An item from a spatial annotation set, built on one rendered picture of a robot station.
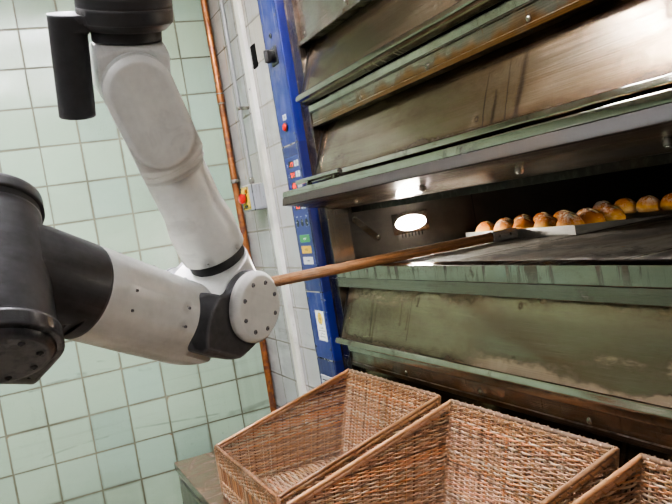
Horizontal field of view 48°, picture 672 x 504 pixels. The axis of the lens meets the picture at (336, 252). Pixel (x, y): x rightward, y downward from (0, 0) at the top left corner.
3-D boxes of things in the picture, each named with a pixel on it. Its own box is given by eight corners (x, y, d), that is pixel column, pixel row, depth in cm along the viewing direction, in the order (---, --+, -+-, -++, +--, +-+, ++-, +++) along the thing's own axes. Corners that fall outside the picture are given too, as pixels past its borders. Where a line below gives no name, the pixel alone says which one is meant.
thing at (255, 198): (261, 209, 302) (256, 184, 302) (269, 207, 293) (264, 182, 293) (243, 212, 300) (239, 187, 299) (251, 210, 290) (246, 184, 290)
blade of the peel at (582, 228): (576, 234, 209) (574, 225, 209) (466, 240, 260) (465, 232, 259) (670, 214, 223) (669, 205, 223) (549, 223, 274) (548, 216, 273)
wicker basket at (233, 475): (363, 450, 243) (350, 366, 241) (462, 499, 191) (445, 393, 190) (219, 495, 223) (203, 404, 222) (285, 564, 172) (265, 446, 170)
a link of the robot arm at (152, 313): (268, 383, 82) (113, 346, 64) (180, 370, 89) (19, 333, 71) (287, 281, 85) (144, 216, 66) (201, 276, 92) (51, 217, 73)
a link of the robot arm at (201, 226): (227, 150, 78) (290, 294, 88) (157, 155, 84) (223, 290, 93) (166, 207, 71) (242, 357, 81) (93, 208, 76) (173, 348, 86)
